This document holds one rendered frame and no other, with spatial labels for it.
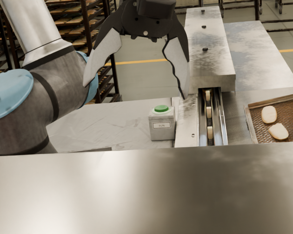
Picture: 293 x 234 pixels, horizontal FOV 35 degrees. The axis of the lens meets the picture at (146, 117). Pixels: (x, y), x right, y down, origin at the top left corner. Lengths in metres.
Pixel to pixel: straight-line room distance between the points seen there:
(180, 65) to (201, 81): 0.80
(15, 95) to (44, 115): 0.08
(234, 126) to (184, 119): 0.15
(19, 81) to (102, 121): 0.60
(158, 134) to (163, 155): 1.12
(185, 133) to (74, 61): 0.38
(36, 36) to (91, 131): 0.50
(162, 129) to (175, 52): 0.62
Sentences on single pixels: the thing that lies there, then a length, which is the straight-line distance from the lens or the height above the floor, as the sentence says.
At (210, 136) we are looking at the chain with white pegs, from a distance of 1.22.
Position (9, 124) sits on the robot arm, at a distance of 0.90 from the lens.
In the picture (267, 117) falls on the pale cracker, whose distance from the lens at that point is 1.18.
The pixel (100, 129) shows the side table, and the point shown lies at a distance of 1.40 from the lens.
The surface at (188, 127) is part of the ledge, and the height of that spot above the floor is 0.86.
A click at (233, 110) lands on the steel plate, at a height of 0.82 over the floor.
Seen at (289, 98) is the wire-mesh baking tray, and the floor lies 0.91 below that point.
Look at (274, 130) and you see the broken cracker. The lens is 1.10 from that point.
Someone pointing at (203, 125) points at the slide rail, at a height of 0.85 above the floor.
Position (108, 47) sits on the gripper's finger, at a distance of 0.65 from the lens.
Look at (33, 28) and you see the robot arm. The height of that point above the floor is 1.21.
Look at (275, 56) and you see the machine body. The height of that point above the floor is 0.82.
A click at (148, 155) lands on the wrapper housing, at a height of 1.30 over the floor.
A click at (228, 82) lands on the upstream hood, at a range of 1.48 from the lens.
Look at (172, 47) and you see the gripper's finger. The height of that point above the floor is 1.21.
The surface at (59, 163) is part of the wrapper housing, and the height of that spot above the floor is 1.30.
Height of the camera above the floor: 1.37
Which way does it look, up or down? 22 degrees down
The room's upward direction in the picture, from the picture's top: 7 degrees counter-clockwise
